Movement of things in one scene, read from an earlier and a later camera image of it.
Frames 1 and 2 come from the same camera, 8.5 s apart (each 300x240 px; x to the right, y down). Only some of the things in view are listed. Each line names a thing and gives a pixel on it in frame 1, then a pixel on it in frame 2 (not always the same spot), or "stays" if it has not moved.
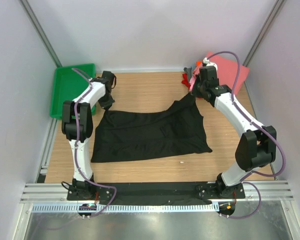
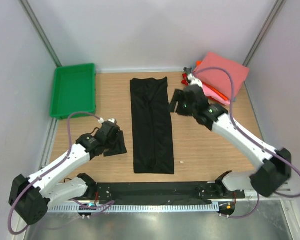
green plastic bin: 67,84 stays
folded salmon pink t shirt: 227,71 stays
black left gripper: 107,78 -> 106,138
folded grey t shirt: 188,70 stays
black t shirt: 128,135 -> 152,139
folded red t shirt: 185,81 stays
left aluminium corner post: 36,24 stays
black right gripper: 195,93 -> 177,96
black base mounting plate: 154,191 stays
